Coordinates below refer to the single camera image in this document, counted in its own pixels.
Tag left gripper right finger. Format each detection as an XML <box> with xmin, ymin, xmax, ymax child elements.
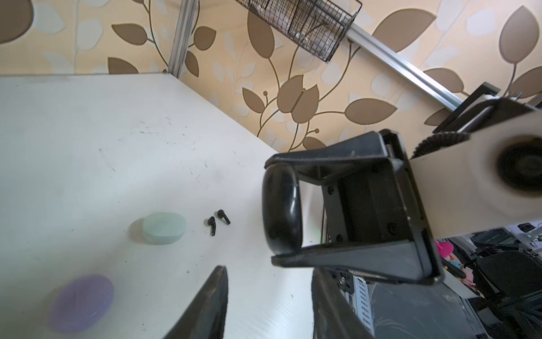
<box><xmin>311</xmin><ymin>268</ymin><xmax>373</xmax><ymax>339</ymax></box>

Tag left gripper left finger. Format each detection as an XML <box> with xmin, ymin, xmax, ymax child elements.
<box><xmin>165</xmin><ymin>266</ymin><xmax>229</xmax><ymax>339</ymax></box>

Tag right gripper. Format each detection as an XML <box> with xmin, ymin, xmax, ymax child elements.
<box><xmin>264</xmin><ymin>129</ymin><xmax>443</xmax><ymax>284</ymax></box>

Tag mint green charging case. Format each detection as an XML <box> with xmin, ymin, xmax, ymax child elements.
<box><xmin>141</xmin><ymin>212</ymin><xmax>187</xmax><ymax>245</ymax></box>

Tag purple charging case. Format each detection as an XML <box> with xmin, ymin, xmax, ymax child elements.
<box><xmin>49</xmin><ymin>275</ymin><xmax>114</xmax><ymax>333</ymax></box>

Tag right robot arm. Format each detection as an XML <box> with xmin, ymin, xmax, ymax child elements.
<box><xmin>262</xmin><ymin>84</ymin><xmax>541</xmax><ymax>285</ymax></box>

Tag pink plastic goblet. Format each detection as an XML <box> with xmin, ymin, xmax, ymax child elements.
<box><xmin>435</xmin><ymin>241</ymin><xmax>454</xmax><ymax>258</ymax></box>

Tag black earbud left one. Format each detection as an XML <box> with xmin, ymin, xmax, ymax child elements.
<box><xmin>207</xmin><ymin>216</ymin><xmax>217</xmax><ymax>236</ymax></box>

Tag black earbud one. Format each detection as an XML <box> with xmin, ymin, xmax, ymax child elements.
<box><xmin>207</xmin><ymin>216</ymin><xmax>217</xmax><ymax>236</ymax></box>
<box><xmin>217</xmin><ymin>209</ymin><xmax>231</xmax><ymax>225</ymax></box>

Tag black earbud right one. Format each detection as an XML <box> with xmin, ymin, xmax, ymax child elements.
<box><xmin>217</xmin><ymin>209</ymin><xmax>231</xmax><ymax>225</ymax></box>

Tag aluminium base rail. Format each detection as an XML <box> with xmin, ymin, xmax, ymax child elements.
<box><xmin>338</xmin><ymin>273</ymin><xmax>375</xmax><ymax>338</ymax></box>

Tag right wire basket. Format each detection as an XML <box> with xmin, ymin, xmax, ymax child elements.
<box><xmin>239</xmin><ymin>1</ymin><xmax>362</xmax><ymax>62</ymax></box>

